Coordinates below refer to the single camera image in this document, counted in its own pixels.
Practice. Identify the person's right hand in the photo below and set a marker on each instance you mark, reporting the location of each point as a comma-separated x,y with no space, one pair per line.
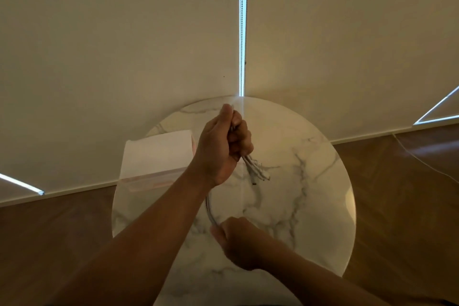
244,244

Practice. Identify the person's left hand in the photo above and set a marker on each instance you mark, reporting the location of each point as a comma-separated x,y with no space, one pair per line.
218,151

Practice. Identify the pink white storage box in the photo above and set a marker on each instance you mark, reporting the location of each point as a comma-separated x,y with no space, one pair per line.
154,155

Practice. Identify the person's left forearm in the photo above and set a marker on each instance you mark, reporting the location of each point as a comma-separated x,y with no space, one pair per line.
132,255

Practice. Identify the person's right forearm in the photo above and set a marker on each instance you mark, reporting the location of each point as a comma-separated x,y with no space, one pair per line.
322,284

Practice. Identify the beige roller blind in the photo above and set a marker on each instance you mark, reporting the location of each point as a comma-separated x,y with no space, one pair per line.
358,44
107,51

